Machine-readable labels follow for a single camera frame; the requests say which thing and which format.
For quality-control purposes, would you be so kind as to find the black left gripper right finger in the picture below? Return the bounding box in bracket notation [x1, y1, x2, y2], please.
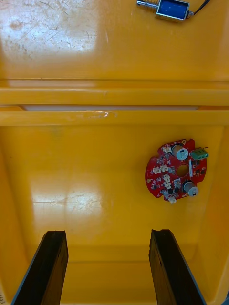
[148, 229, 208, 305]

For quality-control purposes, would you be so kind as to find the yellow-orange plastic bin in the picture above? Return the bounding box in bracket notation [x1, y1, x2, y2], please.
[0, 104, 229, 305]
[0, 0, 229, 107]

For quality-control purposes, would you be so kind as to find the solenoid with blue label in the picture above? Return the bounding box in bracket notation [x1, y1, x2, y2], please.
[136, 0, 211, 23]

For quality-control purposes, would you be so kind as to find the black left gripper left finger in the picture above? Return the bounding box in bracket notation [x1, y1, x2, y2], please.
[10, 230, 69, 305]

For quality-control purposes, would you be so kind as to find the round red circuit board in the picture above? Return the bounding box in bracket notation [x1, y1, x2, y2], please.
[145, 138, 209, 205]

